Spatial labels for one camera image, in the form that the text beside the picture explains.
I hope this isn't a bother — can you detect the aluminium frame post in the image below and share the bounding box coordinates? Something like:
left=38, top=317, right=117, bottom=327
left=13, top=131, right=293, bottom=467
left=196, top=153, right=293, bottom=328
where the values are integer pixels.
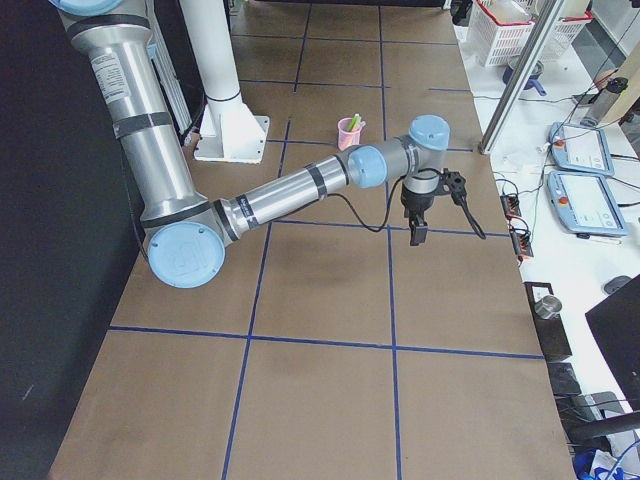
left=478, top=0, right=566, bottom=155

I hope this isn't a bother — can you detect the pink mesh pen holder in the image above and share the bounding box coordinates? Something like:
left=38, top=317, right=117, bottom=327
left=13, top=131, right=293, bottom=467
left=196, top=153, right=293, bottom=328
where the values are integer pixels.
left=337, top=117, right=362, bottom=151

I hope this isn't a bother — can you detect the small steel cup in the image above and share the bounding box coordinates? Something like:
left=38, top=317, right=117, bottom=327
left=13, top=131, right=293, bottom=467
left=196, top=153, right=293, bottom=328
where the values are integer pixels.
left=534, top=295, right=563, bottom=320

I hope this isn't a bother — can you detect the black computer mouse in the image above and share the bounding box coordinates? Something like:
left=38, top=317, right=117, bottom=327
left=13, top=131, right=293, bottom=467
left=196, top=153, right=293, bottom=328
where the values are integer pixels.
left=602, top=275, right=632, bottom=295

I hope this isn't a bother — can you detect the white red plastic basket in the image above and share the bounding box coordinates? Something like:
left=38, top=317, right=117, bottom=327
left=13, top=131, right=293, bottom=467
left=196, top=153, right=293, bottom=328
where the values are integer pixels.
left=465, top=1, right=534, bottom=67

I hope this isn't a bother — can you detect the far blue teach pendant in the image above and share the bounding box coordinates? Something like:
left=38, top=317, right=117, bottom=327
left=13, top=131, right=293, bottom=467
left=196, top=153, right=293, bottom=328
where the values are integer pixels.
left=549, top=122, right=614, bottom=177

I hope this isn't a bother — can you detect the near blue teach pendant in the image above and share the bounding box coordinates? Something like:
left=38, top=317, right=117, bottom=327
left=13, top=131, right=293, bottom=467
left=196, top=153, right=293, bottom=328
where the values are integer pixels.
left=547, top=171, right=628, bottom=238

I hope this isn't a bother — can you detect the grey water bottle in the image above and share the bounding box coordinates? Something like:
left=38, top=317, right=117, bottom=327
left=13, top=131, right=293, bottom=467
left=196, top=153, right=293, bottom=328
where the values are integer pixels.
left=580, top=76, right=628, bottom=128

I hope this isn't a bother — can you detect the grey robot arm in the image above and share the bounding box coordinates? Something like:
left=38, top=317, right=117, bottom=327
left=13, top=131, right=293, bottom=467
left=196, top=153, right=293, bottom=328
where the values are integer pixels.
left=56, top=1, right=450, bottom=288

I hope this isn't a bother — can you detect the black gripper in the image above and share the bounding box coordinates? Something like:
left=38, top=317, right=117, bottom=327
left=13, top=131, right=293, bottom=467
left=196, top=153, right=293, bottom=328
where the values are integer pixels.
left=401, top=187, right=435, bottom=246

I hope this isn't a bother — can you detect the white pedestal column with base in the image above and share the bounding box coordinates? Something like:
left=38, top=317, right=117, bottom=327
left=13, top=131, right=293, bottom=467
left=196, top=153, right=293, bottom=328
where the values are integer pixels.
left=180, top=0, right=270, bottom=164

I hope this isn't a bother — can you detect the black box under cup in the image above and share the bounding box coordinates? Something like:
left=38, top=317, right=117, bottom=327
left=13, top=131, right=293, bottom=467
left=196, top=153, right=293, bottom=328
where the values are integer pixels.
left=524, top=281, right=572, bottom=362

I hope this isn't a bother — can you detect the black computer monitor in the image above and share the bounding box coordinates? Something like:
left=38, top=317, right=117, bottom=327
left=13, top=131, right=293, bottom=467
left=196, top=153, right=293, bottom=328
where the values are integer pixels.
left=586, top=280, right=639, bottom=410

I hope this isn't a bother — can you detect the green highlighter pen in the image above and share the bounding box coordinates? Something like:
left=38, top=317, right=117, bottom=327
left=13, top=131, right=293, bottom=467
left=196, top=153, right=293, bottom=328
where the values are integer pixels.
left=348, top=113, right=362, bottom=133

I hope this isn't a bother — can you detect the blue teach pendant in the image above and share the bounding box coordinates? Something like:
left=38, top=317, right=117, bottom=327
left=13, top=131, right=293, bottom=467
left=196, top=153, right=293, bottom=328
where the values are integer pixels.
left=549, top=122, right=614, bottom=177
left=547, top=171, right=628, bottom=238

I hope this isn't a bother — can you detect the black usb hub with cables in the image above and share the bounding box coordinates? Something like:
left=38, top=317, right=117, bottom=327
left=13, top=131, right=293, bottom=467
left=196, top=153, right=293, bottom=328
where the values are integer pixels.
left=500, top=193, right=521, bottom=219

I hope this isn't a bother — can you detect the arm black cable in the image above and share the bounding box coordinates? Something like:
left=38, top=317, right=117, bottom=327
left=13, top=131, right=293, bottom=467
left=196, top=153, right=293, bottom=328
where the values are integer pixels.
left=329, top=179, right=487, bottom=241

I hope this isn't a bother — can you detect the blue handled pan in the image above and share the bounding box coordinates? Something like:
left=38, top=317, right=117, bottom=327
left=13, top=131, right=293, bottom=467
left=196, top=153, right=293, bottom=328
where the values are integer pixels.
left=502, top=55, right=547, bottom=96

